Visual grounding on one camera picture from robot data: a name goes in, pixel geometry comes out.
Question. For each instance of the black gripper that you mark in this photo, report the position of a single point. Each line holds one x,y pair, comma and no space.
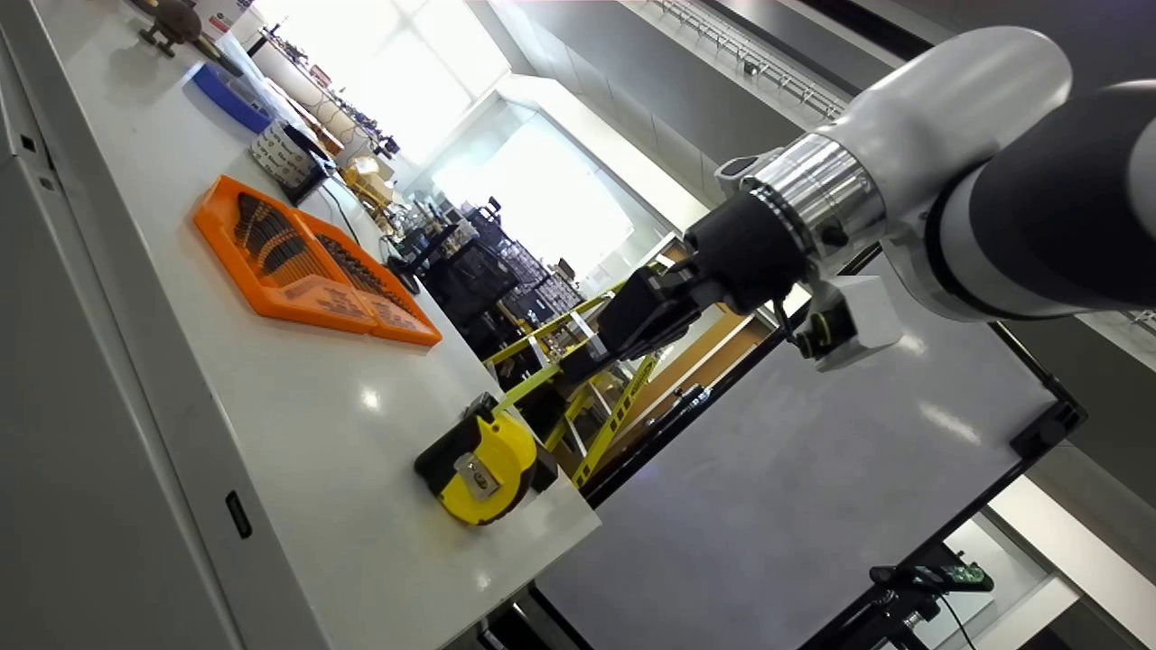
686,295

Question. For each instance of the yellow measuring tape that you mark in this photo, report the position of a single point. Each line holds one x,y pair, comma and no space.
489,473

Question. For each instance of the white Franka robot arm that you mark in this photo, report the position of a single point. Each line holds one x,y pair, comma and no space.
952,108

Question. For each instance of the orange tool case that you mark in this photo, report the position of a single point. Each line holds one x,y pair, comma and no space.
302,271

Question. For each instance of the yellow folding ladder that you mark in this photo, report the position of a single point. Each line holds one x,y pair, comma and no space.
598,415

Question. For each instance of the black machine rack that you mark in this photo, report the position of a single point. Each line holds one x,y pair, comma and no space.
483,271

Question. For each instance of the large black framed board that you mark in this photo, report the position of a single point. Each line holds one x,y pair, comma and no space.
817,494

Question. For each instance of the black grid tray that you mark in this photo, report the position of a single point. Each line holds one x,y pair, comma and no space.
282,161

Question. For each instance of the black tripod stand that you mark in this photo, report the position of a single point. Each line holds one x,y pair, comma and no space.
923,597

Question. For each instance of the blue box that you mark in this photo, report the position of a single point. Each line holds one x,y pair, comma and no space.
224,96

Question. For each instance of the grey cabinet with white top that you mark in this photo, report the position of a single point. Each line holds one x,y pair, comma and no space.
145,398

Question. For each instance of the brown metal figure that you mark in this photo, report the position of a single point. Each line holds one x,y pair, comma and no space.
172,20

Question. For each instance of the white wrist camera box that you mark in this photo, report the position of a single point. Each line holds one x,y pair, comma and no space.
860,314

